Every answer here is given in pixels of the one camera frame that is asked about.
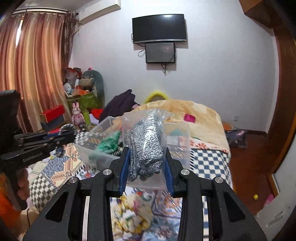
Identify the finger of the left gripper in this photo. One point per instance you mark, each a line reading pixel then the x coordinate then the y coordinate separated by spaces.
pixel 36 137
pixel 47 145

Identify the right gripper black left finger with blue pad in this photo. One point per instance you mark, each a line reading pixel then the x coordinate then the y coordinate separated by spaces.
pixel 62 217

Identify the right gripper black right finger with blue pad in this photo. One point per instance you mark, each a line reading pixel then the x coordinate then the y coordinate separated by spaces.
pixel 228 217

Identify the floral yellow scrunchie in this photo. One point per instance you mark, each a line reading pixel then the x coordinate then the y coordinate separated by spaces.
pixel 131 214

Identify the green knitted cloth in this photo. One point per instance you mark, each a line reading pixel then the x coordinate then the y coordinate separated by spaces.
pixel 109 146

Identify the bagged grey knitted item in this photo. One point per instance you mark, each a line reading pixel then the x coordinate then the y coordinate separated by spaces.
pixel 144 133

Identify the person's left hand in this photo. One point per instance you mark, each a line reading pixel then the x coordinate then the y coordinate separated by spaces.
pixel 23 184

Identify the red gift box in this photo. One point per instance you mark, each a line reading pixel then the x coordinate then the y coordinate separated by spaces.
pixel 52 113

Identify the pink bunny plush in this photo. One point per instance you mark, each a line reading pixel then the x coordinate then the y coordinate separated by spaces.
pixel 77 117

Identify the clear plastic storage box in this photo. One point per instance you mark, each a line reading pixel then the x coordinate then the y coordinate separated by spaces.
pixel 177 141

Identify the patchwork patterned bedspread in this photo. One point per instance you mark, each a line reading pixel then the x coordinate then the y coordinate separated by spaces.
pixel 47 176

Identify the green cardboard box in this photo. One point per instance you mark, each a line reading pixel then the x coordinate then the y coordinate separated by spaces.
pixel 87 102

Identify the beige patterned blanket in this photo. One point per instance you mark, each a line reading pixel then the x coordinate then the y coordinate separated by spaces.
pixel 206 131

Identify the dark purple clothing pile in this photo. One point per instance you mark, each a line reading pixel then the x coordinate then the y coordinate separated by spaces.
pixel 120 104

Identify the grey plush toy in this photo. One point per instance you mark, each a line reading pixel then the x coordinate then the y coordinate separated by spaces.
pixel 92 81

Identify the purple bag on floor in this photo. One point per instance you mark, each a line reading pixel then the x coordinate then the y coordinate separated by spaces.
pixel 237 138

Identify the pink toy on floor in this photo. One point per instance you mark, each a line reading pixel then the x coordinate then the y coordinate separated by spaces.
pixel 269 199

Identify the pink striped curtain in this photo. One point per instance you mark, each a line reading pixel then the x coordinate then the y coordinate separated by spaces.
pixel 35 52

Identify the yellow foam hoop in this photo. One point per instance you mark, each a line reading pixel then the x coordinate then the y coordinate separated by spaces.
pixel 155 96

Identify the wooden door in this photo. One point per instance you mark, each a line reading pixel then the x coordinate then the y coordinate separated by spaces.
pixel 282 130

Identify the white air conditioner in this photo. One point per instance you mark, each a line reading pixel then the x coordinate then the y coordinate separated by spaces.
pixel 96 9

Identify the wooden overhead cabinet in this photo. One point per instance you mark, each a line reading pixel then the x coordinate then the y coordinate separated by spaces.
pixel 257 10

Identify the small black wall monitor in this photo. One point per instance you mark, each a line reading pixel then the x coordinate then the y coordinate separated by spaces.
pixel 160 53

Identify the large black wall television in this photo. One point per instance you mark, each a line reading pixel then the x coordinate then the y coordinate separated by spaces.
pixel 159 28

